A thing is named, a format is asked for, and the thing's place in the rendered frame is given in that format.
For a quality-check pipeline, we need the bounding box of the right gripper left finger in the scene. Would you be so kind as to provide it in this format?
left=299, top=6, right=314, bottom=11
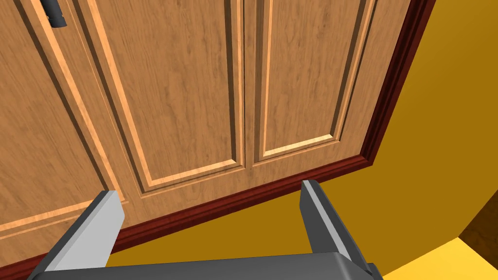
left=36, top=190, right=125, bottom=273

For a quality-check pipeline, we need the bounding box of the black door handle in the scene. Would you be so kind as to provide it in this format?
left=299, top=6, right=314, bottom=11
left=40, top=0, right=68, bottom=29

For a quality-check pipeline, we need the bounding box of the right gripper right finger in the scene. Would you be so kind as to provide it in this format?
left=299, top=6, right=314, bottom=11
left=299, top=179, right=370, bottom=266

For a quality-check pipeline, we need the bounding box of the brown wooden panelled door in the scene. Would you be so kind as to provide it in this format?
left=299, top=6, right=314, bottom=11
left=0, top=0, right=413, bottom=267

